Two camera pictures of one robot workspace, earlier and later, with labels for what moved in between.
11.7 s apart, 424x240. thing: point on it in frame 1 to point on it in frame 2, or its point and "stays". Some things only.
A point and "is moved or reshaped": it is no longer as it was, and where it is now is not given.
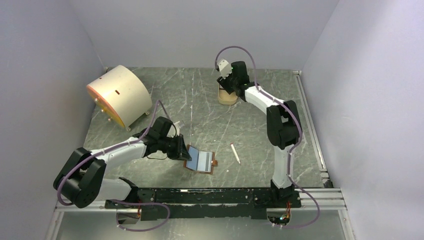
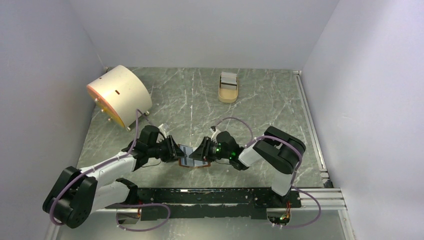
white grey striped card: x=204 y=161 is moved or reshaped
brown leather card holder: x=202 y=161 is moved or reshaped
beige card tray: x=225 y=98 stays
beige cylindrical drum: x=123 y=93 stays
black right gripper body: x=228 y=83 to x=216 y=151
